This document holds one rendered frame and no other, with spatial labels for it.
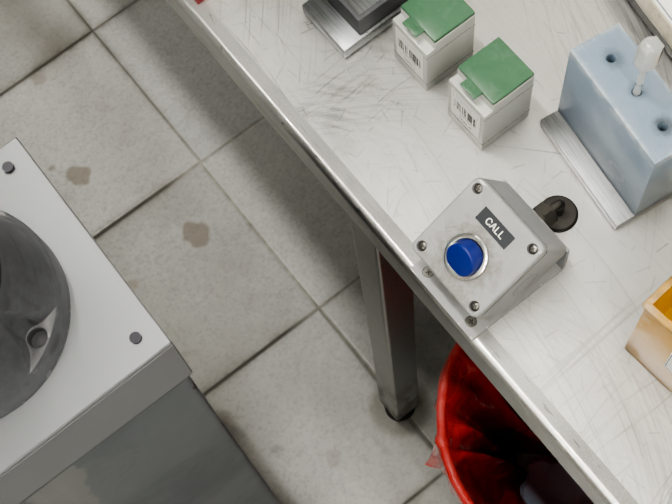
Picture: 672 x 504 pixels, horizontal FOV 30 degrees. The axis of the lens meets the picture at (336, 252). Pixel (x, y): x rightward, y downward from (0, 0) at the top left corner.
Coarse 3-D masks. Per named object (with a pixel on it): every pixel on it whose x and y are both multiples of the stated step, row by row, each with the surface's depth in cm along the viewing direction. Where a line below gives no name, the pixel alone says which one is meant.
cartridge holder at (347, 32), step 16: (320, 0) 98; (336, 0) 96; (352, 0) 98; (368, 0) 98; (384, 0) 95; (400, 0) 96; (320, 16) 97; (336, 16) 97; (352, 16) 95; (368, 16) 95; (384, 16) 97; (336, 32) 97; (352, 32) 97; (368, 32) 97; (336, 48) 98; (352, 48) 97
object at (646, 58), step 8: (648, 40) 78; (656, 40) 78; (640, 48) 78; (648, 48) 78; (656, 48) 78; (640, 56) 79; (648, 56) 78; (656, 56) 78; (640, 64) 79; (648, 64) 79; (656, 64) 79; (640, 72) 80
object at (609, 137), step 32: (608, 32) 85; (576, 64) 85; (608, 64) 85; (576, 96) 89; (608, 96) 84; (640, 96) 84; (544, 128) 94; (576, 128) 92; (608, 128) 86; (640, 128) 83; (576, 160) 92; (608, 160) 89; (640, 160) 84; (608, 192) 91; (640, 192) 87
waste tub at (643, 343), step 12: (660, 288) 79; (648, 300) 79; (660, 300) 80; (648, 312) 79; (660, 312) 78; (636, 324) 83; (648, 324) 81; (660, 324) 79; (636, 336) 84; (648, 336) 82; (660, 336) 80; (636, 348) 86; (648, 348) 84; (660, 348) 82; (648, 360) 86; (660, 360) 84; (660, 372) 85
